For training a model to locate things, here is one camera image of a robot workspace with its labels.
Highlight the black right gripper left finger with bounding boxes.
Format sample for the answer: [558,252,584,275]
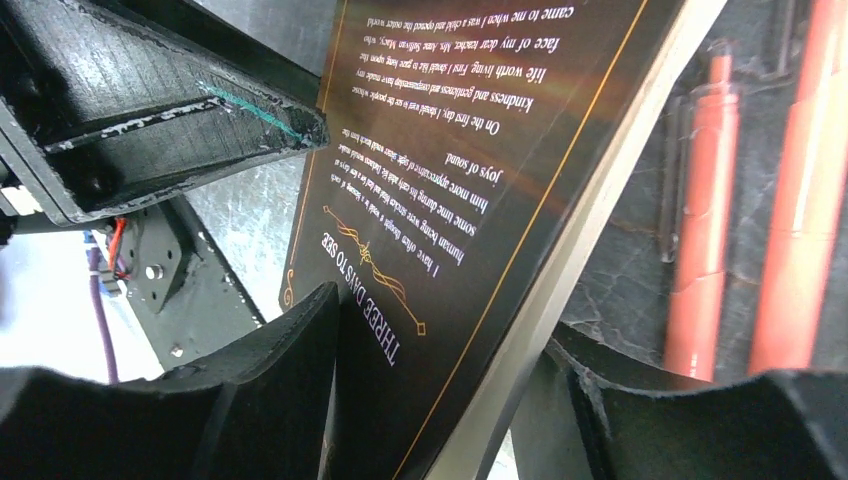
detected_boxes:
[1,282,340,479]

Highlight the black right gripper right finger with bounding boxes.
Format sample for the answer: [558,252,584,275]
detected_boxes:
[510,324,847,479]

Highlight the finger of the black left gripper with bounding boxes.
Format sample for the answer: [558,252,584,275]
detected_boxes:
[1,1,330,227]

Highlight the black Three Days book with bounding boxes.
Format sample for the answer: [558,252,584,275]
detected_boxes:
[279,1,723,479]

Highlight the orange pen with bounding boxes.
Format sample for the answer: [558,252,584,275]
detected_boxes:
[663,39,740,382]
[748,1,847,375]

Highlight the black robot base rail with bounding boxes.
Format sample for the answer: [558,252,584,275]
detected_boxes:
[119,196,265,370]

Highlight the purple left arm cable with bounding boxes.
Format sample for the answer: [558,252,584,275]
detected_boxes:
[87,246,122,386]

